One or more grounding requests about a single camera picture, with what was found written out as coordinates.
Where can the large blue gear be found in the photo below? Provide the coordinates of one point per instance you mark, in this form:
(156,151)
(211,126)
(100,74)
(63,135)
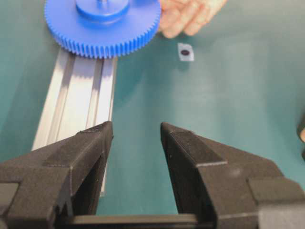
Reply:
(102,28)

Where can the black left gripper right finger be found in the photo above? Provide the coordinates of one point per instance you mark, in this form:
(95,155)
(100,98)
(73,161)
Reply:
(229,187)

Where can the blurred human hand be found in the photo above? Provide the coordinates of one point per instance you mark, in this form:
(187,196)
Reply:
(186,16)

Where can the small clear tape marker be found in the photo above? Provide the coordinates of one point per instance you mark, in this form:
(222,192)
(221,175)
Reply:
(185,52)

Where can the silver aluminium extrusion rail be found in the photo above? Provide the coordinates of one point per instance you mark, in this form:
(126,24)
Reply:
(80,96)

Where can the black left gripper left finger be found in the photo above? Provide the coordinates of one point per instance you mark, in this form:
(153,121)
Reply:
(61,179)

